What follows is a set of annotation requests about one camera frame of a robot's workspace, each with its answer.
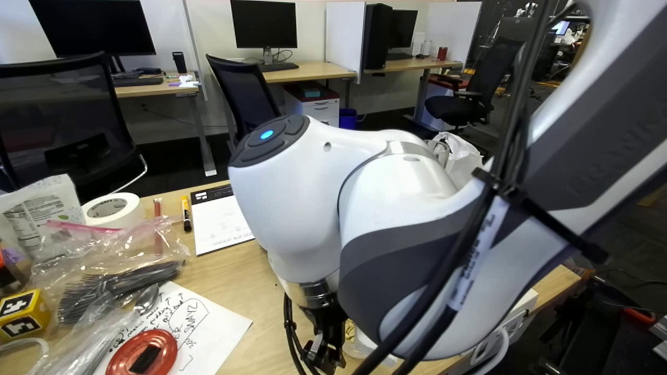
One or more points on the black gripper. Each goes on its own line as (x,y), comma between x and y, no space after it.
(321,354)

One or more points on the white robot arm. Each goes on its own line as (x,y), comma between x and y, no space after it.
(374,232)

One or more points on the white paper sheet with drawing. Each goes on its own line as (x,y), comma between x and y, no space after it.
(204,331)

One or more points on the white notepad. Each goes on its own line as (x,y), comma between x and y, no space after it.
(217,219)

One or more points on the black yellow marker pen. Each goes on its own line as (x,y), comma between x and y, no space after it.
(185,214)

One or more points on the clear bag of black ties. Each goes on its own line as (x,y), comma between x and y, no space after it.
(100,282)

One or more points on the white printer box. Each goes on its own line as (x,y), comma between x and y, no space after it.
(314,100)

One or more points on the white tape roll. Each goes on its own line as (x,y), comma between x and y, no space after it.
(120,208)

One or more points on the black office chair far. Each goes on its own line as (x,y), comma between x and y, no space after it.
(246,95)

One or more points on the yellow black marker cube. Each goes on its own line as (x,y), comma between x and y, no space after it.
(24,316)

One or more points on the black computer monitor centre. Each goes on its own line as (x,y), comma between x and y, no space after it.
(267,25)

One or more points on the black computer monitor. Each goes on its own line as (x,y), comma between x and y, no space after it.
(95,25)
(267,25)

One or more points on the black desktop tower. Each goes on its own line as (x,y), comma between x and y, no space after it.
(383,30)

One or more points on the black mesh office chair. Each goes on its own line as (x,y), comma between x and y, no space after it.
(64,118)

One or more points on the black computer monitor left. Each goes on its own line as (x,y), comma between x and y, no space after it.
(95,25)

